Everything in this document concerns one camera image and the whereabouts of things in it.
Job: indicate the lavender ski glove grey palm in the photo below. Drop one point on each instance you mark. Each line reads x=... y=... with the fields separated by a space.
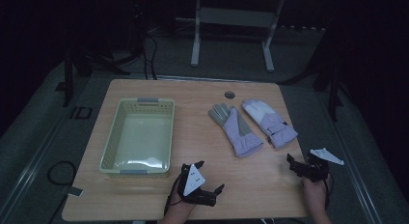
x=239 y=134

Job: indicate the lavender ski glove white back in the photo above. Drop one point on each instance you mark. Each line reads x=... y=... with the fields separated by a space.
x=273 y=124

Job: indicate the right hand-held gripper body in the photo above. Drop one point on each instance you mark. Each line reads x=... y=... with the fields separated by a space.
x=316 y=171

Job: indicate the black rectangular floor bracket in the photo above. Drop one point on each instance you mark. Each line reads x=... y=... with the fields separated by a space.
x=77 y=112

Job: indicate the pale green plastic basket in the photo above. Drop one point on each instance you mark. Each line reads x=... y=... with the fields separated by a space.
x=141 y=134

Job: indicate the small grey floor tag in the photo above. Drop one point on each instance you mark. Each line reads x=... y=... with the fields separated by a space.
x=73 y=191

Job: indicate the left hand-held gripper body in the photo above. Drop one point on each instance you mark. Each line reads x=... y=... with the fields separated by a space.
x=193 y=182

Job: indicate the white metal desk frame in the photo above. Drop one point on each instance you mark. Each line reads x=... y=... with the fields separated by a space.
x=236 y=17

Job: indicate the person's left hand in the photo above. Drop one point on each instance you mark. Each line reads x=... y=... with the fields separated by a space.
x=181 y=208

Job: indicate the dark tripod stand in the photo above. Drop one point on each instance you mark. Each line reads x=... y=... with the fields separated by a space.
x=332 y=89

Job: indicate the black metal stand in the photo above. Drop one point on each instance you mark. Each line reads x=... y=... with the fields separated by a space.
x=68 y=79

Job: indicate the person's right hand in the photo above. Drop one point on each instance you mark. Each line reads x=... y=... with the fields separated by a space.
x=315 y=195

